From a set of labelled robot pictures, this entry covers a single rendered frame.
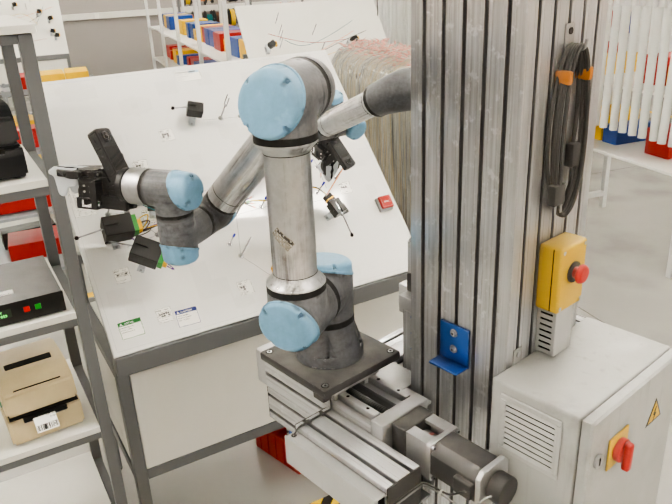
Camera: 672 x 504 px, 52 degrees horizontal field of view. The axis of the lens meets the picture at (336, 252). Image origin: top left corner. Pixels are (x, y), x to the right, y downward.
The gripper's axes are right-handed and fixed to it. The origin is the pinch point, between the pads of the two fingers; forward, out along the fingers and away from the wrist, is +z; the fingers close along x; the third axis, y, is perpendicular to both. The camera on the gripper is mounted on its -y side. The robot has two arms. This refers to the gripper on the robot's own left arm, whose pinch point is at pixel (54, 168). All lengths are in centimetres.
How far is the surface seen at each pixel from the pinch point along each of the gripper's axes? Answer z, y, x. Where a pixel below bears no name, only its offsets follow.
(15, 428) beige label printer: 46, 83, 21
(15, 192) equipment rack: 34.2, 11.5, 20.4
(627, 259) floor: -121, 107, 381
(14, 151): 36.2, 1.3, 23.4
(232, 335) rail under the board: 2, 66, 72
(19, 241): 258, 98, 223
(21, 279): 50, 41, 33
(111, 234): 31, 30, 51
